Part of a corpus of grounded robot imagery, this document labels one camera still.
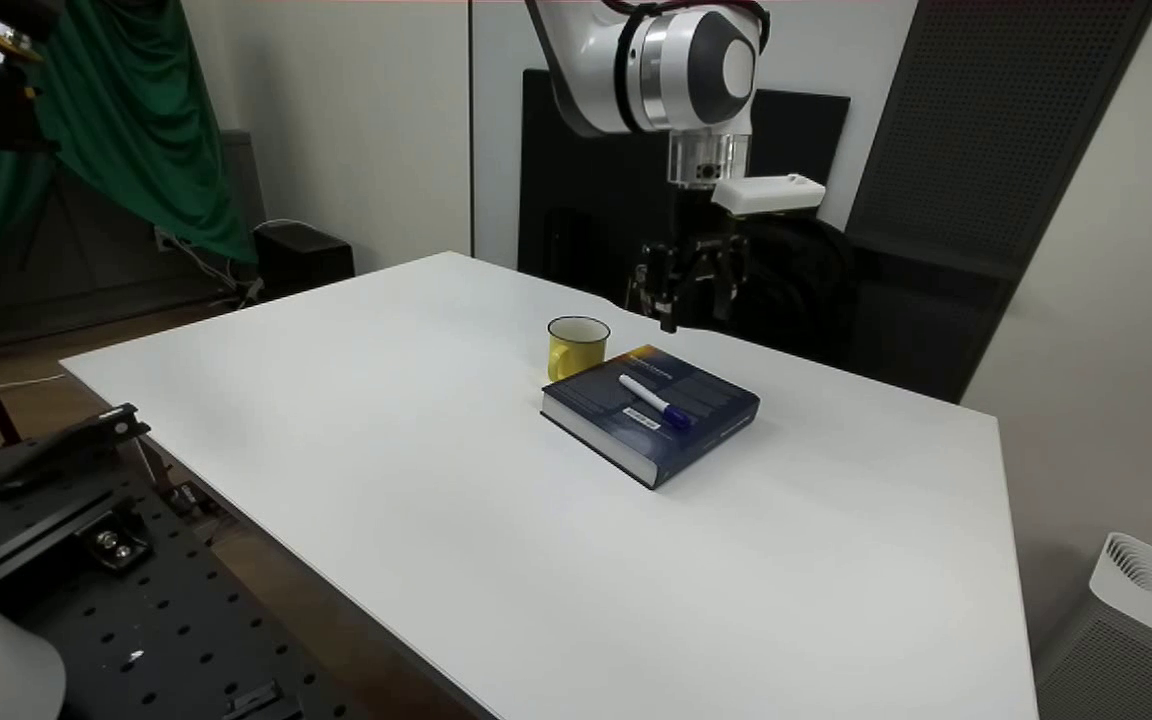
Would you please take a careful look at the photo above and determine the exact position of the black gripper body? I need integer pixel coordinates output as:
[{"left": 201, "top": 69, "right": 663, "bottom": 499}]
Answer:
[{"left": 646, "top": 194, "right": 749, "bottom": 297}]

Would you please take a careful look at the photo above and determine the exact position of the white and blue marker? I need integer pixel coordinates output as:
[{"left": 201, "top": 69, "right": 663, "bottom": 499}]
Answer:
[{"left": 616, "top": 372, "right": 693, "bottom": 427}]

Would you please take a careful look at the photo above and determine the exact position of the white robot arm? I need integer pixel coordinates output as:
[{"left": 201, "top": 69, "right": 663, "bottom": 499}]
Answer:
[{"left": 526, "top": 0, "right": 773, "bottom": 198}]

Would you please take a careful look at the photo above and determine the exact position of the yellow enamel cup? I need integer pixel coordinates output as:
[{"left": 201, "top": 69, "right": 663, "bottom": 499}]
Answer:
[{"left": 549, "top": 316, "right": 612, "bottom": 381}]

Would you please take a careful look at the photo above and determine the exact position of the large black panel board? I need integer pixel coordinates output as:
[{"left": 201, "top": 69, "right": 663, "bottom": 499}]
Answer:
[{"left": 515, "top": 69, "right": 853, "bottom": 326}]

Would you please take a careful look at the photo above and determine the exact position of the dark blue hardcover book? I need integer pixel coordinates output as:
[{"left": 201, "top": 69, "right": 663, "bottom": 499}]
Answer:
[{"left": 539, "top": 344, "right": 762, "bottom": 488}]

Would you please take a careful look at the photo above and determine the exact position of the small black speaker box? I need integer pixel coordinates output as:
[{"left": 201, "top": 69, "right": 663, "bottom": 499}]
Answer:
[{"left": 257, "top": 224, "right": 357, "bottom": 302}]

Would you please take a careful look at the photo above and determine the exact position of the white grey bin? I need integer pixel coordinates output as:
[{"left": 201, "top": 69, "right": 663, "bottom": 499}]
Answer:
[{"left": 1035, "top": 532, "right": 1152, "bottom": 720}]

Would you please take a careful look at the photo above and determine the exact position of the black table clamp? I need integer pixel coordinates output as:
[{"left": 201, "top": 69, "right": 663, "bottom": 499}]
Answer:
[{"left": 0, "top": 406, "right": 149, "bottom": 499}]

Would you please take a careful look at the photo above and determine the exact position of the green hanging curtain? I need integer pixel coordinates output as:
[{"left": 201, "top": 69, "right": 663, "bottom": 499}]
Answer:
[{"left": 0, "top": 0, "right": 257, "bottom": 278}]

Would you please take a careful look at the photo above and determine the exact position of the black perforated breadboard plate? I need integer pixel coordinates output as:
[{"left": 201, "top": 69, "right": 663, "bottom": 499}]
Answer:
[{"left": 0, "top": 469, "right": 363, "bottom": 720}]

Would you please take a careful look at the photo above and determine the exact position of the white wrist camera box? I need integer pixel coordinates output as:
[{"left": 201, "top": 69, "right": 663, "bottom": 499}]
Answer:
[{"left": 713, "top": 171, "right": 823, "bottom": 215}]

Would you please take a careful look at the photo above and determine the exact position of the dark grey wall panel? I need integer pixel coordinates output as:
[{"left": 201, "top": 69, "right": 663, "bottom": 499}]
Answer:
[{"left": 848, "top": 0, "right": 1152, "bottom": 399}]

